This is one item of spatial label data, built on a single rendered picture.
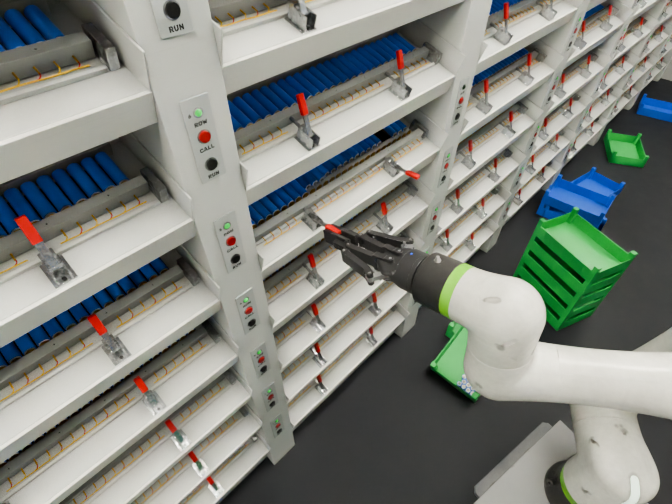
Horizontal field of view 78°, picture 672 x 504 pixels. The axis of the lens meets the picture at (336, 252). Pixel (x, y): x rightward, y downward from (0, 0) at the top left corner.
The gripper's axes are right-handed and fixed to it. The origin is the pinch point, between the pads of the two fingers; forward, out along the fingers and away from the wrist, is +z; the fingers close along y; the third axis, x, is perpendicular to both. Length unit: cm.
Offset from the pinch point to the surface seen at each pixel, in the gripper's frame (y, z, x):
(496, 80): 84, 12, 5
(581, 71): 166, 13, -16
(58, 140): -36, -1, 36
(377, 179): 21.6, 8.5, 0.6
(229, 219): -19.9, 2.7, 15.0
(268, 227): -9.4, 10.2, 4.3
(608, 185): 213, 1, -94
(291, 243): -7.0, 7.4, 0.0
